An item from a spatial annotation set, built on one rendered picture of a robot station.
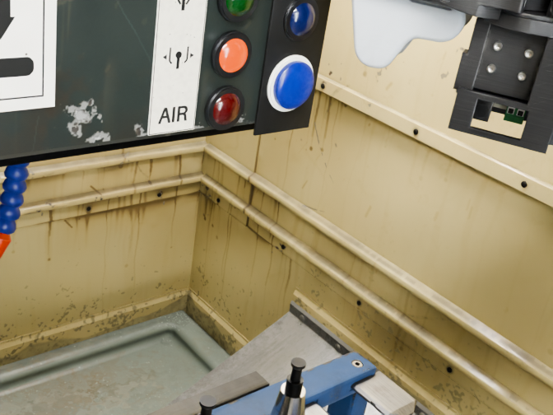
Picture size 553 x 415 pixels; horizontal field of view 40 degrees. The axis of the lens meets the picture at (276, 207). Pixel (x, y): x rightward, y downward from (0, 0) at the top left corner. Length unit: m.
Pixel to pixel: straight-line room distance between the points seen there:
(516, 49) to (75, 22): 0.22
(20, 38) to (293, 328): 1.34
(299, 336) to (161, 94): 1.26
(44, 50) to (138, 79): 0.06
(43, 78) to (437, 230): 1.04
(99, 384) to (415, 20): 1.54
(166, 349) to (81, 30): 1.63
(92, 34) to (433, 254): 1.05
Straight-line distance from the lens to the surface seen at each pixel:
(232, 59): 0.44
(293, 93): 0.47
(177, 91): 0.43
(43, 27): 0.38
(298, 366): 0.76
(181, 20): 0.42
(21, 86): 0.39
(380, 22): 0.43
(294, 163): 1.59
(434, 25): 0.42
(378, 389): 0.94
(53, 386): 1.87
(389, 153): 1.40
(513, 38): 0.42
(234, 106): 0.45
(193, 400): 1.36
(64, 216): 1.73
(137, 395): 1.84
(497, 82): 0.42
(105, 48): 0.40
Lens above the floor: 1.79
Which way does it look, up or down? 26 degrees down
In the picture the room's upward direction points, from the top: 9 degrees clockwise
